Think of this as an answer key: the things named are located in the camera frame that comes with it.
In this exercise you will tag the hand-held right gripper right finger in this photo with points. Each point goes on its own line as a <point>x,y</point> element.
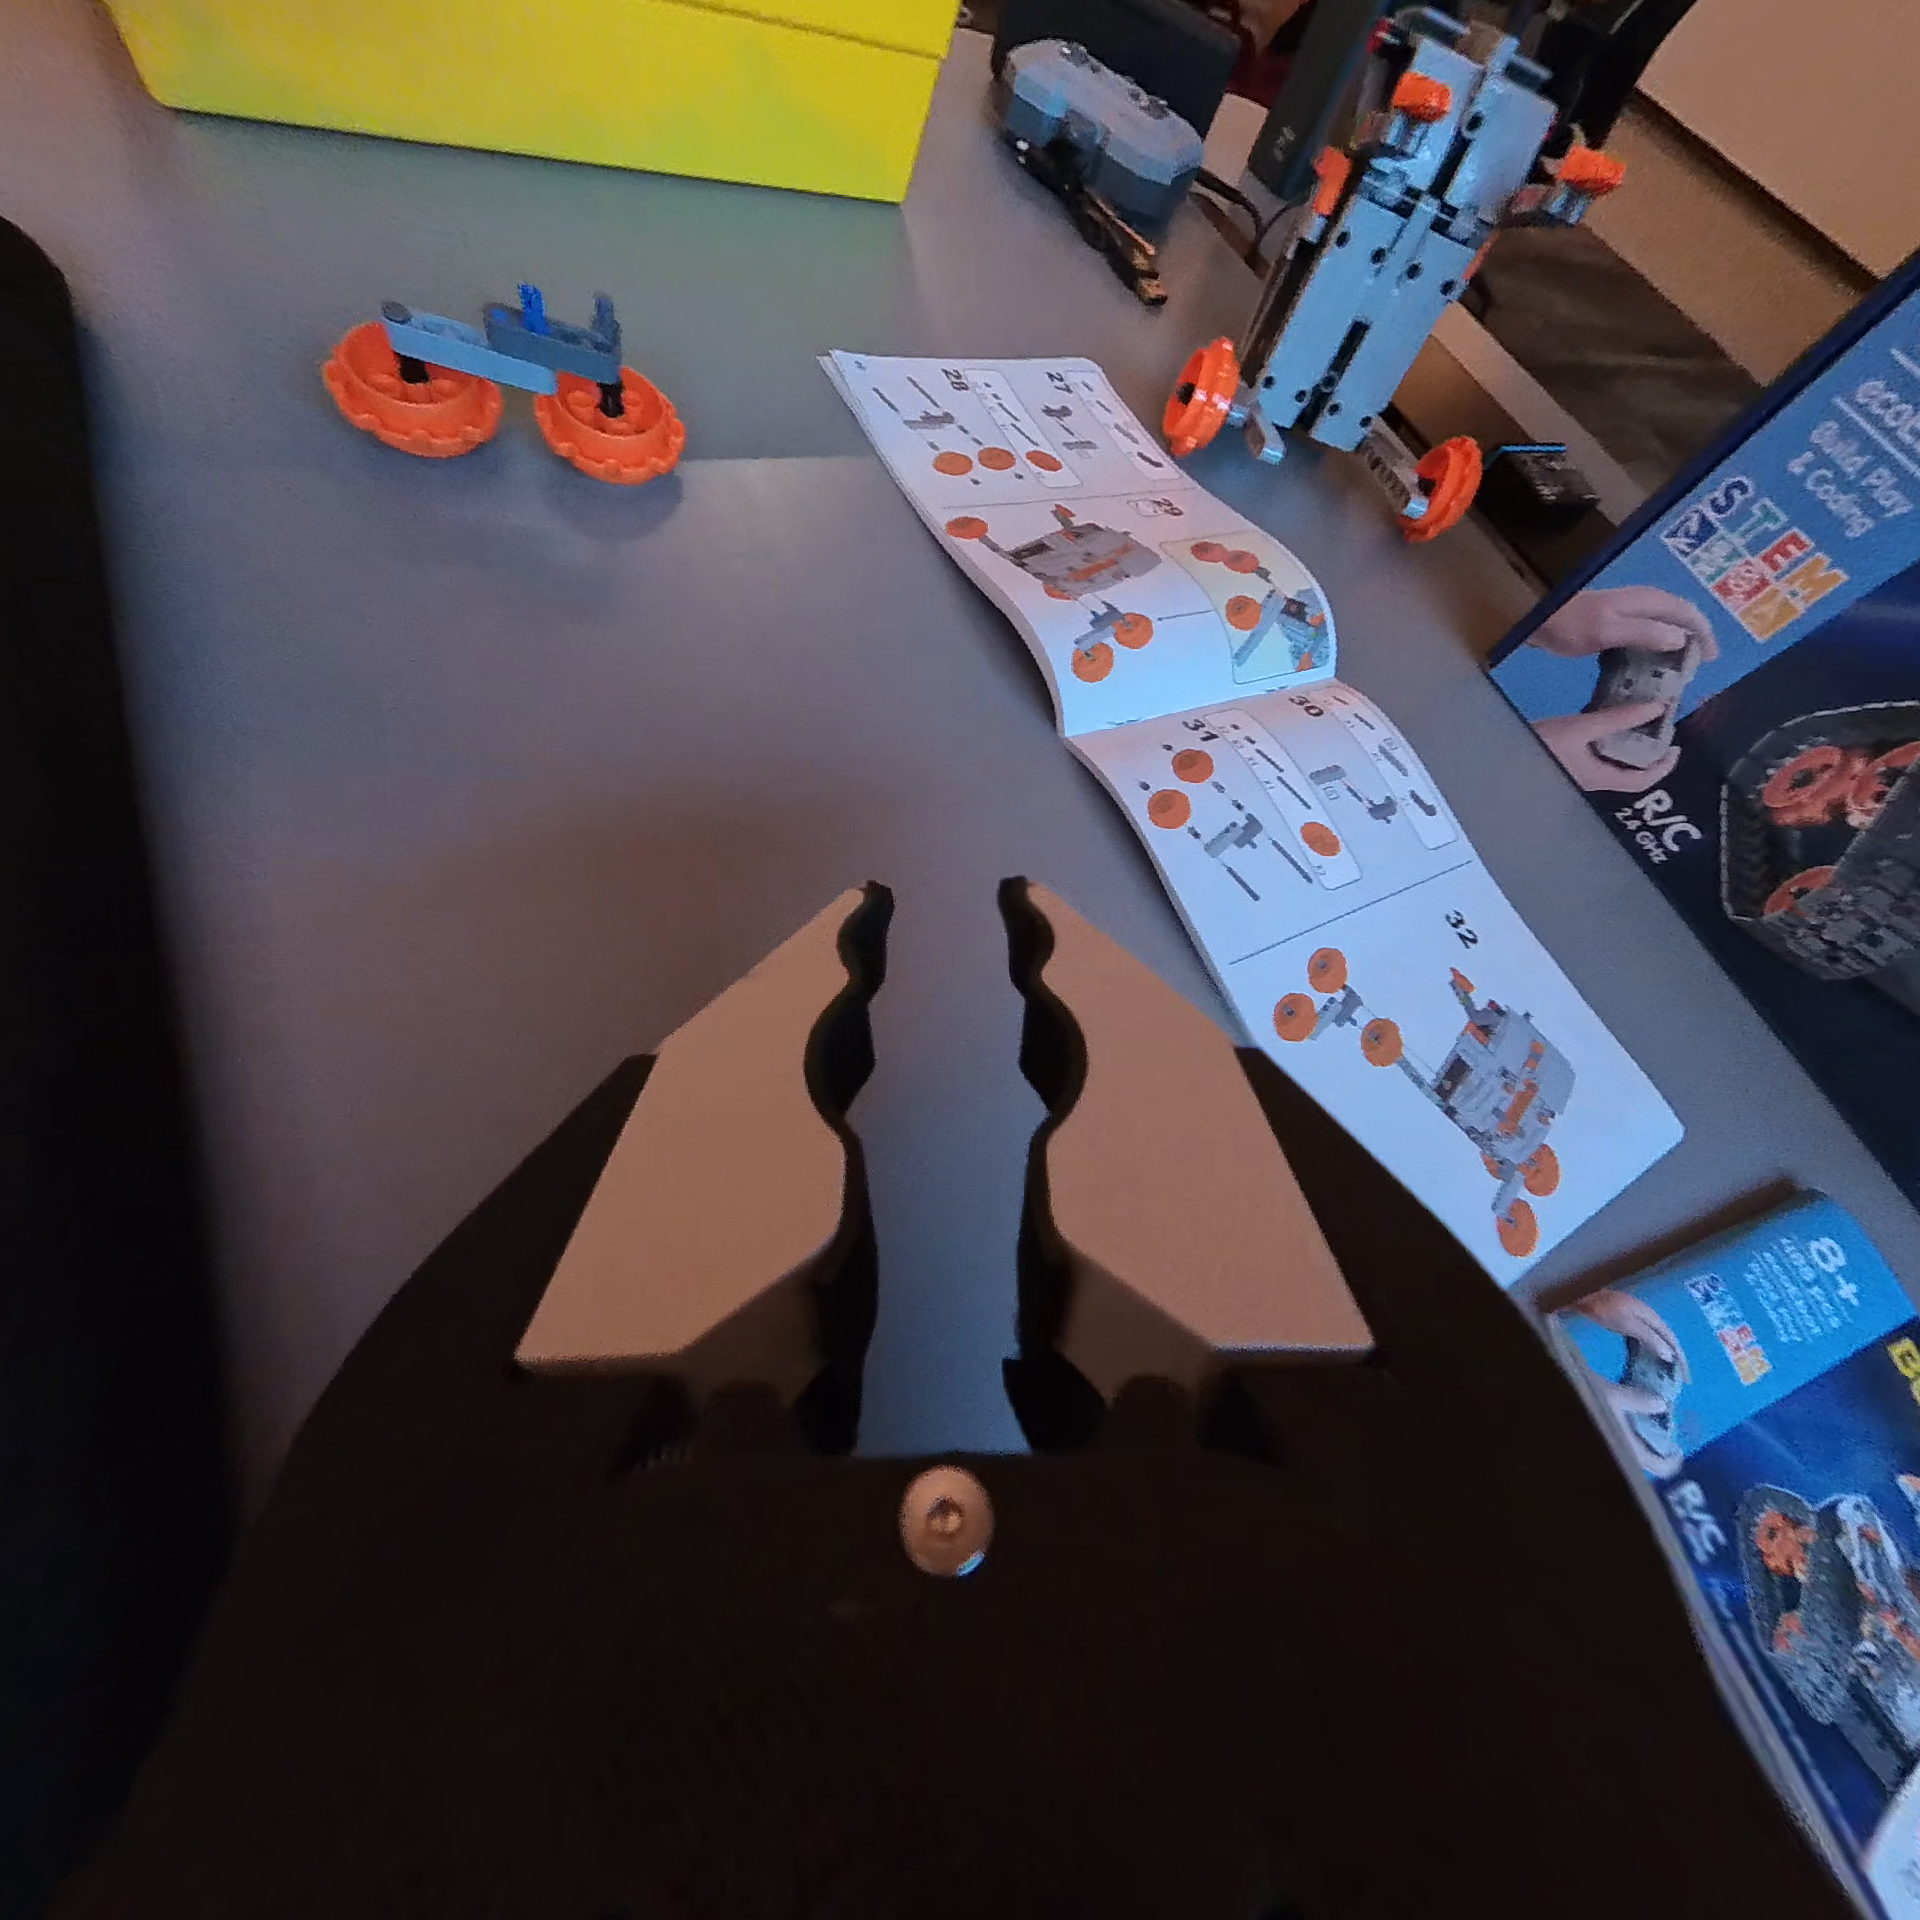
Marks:
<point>1187,1215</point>

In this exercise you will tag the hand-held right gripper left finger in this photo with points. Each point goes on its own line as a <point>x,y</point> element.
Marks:
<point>690,1215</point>

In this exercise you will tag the orange wheels grey beam assembly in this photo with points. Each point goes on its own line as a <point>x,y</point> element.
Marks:
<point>495,352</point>

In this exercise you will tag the grey orange toy robot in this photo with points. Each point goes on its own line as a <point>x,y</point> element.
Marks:
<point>1379,286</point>

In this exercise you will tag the white open instruction booklet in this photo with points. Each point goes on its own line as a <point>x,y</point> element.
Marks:
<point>1277,839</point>

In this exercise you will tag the blue thin booklet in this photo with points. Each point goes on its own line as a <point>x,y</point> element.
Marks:
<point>1772,1426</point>

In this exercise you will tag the dark rounded object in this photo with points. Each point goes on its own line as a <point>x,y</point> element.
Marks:
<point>77,1050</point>

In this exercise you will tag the small black toy part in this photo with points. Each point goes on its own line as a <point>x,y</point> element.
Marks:
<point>1552,489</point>

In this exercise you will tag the blue toy robot box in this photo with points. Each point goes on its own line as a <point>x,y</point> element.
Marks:
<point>1801,676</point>

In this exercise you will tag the grey battery box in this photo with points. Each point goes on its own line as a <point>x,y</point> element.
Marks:
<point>1096,120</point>

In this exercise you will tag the yellow plastic bin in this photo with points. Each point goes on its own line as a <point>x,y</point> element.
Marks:
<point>527,77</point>

